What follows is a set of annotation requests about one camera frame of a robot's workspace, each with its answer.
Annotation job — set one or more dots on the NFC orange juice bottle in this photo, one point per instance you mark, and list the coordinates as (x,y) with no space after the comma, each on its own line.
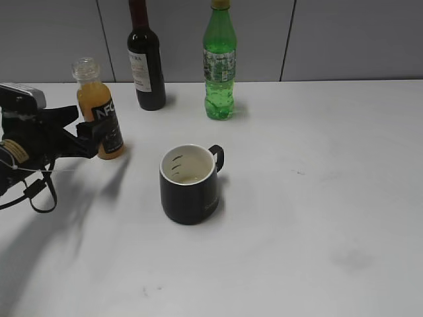
(96,103)

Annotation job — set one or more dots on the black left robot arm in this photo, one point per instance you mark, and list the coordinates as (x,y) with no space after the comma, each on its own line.
(6,175)

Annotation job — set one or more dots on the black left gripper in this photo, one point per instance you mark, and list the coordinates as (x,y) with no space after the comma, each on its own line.
(33,138)

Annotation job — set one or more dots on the black mug white interior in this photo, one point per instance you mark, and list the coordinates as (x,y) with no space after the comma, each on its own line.
(188,182)

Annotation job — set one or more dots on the green plastic soda bottle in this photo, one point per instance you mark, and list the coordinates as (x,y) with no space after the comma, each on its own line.
(219,58)

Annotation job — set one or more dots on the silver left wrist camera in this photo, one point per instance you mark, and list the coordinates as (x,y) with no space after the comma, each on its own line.
(14,95)

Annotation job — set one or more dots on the dark red wine bottle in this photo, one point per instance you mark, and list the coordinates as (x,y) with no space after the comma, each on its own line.
(145,59)

